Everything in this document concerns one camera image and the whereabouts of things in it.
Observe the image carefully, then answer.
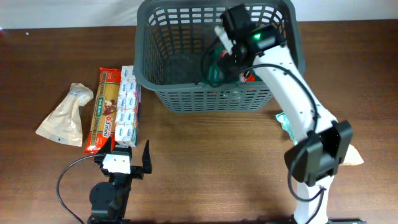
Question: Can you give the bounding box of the green Nescafe coffee bag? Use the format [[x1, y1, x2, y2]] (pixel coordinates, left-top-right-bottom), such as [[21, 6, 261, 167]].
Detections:
[[203, 44, 259, 86]]

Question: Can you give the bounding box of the beige paper pouch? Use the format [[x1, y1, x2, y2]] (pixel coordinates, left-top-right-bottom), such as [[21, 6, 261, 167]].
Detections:
[[35, 83, 94, 147], [341, 144, 364, 166]]

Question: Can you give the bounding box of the grey plastic basket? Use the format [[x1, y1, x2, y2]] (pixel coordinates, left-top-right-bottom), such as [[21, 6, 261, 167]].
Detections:
[[133, 0, 306, 114]]

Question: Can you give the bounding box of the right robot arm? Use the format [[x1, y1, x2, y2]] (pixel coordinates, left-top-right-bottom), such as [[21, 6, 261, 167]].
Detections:
[[214, 25, 364, 223]]

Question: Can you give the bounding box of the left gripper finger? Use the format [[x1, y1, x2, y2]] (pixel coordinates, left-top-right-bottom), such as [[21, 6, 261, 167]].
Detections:
[[98, 137, 112, 154], [142, 140, 152, 168]]

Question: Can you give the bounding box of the San Remo spaghetti packet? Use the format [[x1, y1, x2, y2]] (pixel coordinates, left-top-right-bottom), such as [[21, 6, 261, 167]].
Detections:
[[84, 67, 121, 154]]

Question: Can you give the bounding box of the Kleenex tissue multipack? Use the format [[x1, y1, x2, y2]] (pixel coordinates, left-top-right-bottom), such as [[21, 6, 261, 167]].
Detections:
[[115, 65, 141, 147]]

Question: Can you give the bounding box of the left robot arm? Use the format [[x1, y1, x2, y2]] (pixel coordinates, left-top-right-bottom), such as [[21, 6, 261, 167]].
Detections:
[[88, 138, 152, 224]]

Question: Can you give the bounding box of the teal small snack packet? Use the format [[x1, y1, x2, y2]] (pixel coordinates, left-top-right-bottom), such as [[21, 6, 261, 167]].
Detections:
[[275, 113, 298, 145]]

